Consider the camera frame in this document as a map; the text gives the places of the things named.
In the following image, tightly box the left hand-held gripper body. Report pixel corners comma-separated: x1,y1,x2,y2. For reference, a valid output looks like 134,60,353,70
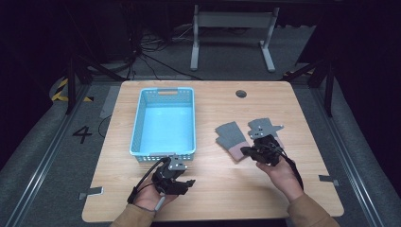
151,153,188,196

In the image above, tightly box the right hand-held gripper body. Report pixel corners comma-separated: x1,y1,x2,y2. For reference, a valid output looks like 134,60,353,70
248,124,285,167

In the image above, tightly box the grey glove with pink cuff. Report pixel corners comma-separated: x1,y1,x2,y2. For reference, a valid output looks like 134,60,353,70
215,121,253,163
247,117,286,149

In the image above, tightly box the light blue plastic basket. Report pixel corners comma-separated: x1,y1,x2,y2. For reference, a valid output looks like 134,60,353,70
129,86,197,164

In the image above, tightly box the person's left hand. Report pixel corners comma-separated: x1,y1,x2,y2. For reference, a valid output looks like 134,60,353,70
134,183,180,212

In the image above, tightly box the person's right hand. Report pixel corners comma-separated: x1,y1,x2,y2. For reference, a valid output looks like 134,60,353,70
255,156,305,202

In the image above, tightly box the grey tape piece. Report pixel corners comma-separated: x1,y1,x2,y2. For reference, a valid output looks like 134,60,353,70
77,186,104,201
318,174,340,187

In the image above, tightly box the black metal stand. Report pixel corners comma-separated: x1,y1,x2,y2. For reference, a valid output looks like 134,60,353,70
283,58,335,118
64,55,127,115

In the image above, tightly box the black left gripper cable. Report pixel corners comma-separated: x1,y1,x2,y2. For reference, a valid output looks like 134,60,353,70
127,156,171,205

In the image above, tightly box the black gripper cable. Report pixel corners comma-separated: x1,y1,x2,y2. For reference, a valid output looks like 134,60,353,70
127,156,171,205
273,143,305,191

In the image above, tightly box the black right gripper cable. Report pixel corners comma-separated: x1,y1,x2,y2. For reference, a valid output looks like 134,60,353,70
273,143,305,191

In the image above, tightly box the aluminium floor rail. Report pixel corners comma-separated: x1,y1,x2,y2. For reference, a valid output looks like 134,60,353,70
4,84,93,227
310,88,384,227

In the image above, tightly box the thin black floor cable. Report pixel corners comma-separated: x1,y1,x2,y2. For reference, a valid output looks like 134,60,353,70
97,114,113,140

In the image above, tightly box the white metal desk frame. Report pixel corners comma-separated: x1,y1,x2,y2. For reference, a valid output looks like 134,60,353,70
189,4,281,73

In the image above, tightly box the bundle of black floor cables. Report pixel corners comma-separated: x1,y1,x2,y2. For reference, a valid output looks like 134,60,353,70
126,26,202,81

